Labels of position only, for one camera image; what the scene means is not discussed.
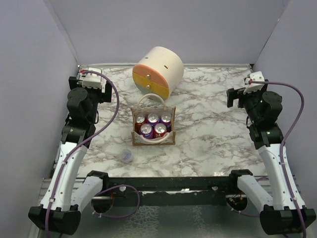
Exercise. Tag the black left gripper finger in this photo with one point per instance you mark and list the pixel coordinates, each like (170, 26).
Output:
(107, 94)
(73, 82)

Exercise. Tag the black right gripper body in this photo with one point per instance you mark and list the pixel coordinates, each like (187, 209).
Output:
(249, 100)

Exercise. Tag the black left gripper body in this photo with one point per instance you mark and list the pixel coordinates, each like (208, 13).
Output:
(95, 93)

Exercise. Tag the red soda can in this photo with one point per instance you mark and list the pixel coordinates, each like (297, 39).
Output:
(160, 130)
(140, 120)

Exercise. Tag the purple soda can front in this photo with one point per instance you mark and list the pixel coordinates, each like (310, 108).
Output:
(146, 130)

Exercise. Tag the brown canvas bag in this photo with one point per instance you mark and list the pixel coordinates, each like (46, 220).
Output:
(168, 138)

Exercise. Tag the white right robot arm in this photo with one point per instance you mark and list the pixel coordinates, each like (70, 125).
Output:
(282, 211)

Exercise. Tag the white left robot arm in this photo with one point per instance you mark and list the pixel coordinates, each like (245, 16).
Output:
(60, 209)

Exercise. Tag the cream cylindrical drawer cabinet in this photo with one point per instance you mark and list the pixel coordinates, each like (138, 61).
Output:
(158, 72)

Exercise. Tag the small clear plastic cup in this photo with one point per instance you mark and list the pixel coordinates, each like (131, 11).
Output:
(125, 156)

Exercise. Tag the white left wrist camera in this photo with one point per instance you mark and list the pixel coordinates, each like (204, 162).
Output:
(90, 80)

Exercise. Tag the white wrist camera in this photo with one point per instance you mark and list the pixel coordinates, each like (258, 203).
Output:
(90, 80)
(253, 82)

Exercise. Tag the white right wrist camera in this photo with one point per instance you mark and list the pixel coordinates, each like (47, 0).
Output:
(253, 82)

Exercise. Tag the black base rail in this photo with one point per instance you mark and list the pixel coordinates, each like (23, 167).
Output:
(167, 191)

